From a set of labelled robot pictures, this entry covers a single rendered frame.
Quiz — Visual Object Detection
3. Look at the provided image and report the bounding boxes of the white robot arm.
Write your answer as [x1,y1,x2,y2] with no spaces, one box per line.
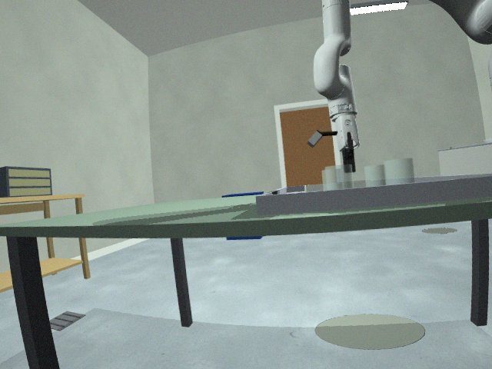
[307,0,492,148]

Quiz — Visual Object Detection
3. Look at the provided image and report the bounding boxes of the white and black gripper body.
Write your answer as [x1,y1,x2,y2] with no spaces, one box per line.
[331,114,360,151]

